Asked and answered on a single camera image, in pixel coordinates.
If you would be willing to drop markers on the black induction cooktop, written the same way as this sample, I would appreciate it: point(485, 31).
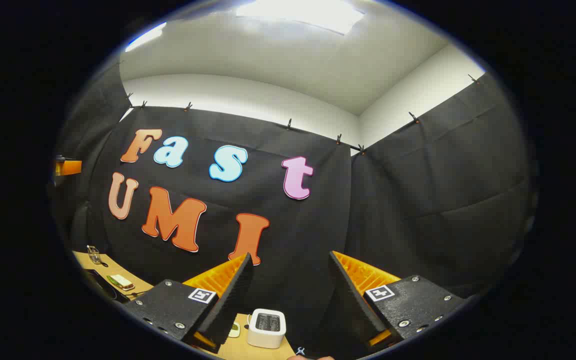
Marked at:
point(103, 290)

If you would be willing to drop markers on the narrow ceiling light panel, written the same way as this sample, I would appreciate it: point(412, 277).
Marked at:
point(145, 36)

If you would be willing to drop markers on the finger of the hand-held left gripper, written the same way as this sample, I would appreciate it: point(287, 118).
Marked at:
point(70, 167)

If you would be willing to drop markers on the black backdrop cloth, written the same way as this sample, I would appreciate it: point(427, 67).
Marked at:
point(408, 200)

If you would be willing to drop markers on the small bread slice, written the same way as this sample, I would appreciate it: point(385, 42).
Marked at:
point(120, 282)

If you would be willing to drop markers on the white toaster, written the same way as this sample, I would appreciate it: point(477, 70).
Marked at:
point(265, 336)

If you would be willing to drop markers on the white divided dish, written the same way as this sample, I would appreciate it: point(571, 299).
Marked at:
point(234, 330)

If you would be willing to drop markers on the large ceiling light panel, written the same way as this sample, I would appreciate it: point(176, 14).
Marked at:
point(298, 15)

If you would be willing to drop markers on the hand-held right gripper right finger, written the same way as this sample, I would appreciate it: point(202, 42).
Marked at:
point(355, 300)

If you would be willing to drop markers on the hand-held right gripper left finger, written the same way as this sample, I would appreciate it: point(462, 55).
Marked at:
point(233, 295)

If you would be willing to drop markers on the small clear glass jar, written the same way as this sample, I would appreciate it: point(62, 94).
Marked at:
point(94, 255)

